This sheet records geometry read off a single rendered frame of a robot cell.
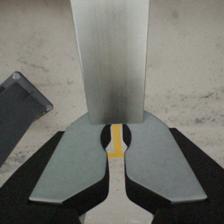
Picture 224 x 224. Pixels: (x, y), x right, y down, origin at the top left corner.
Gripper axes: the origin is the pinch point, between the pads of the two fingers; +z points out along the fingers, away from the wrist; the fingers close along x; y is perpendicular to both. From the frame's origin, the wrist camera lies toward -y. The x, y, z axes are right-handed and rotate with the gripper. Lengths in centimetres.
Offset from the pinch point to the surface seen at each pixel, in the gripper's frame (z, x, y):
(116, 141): 83, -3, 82
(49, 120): 83, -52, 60
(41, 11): 83, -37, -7
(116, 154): 83, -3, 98
